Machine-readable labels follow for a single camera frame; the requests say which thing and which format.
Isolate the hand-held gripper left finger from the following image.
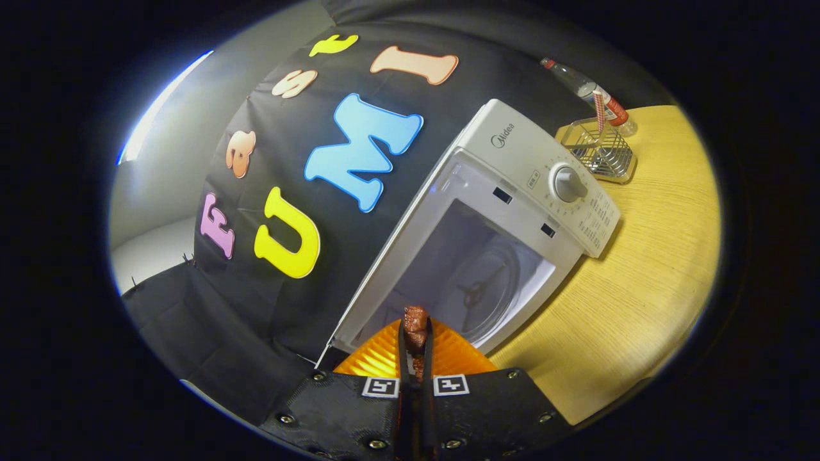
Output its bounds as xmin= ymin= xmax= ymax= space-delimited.
xmin=259 ymin=319 xmax=411 ymax=461

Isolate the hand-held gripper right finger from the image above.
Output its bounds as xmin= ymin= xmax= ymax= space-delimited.
xmin=420 ymin=319 xmax=571 ymax=461

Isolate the reddish brown meat piece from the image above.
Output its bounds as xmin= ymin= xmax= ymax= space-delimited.
xmin=402 ymin=305 xmax=429 ymax=378

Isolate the white toaster oven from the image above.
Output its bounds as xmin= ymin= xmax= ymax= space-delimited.
xmin=314 ymin=98 xmax=621 ymax=372

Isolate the clear plastic water bottle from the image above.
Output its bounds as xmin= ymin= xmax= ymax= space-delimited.
xmin=540 ymin=58 xmax=638 ymax=137

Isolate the metal wire basket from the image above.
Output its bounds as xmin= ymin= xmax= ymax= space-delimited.
xmin=555 ymin=117 xmax=637 ymax=185

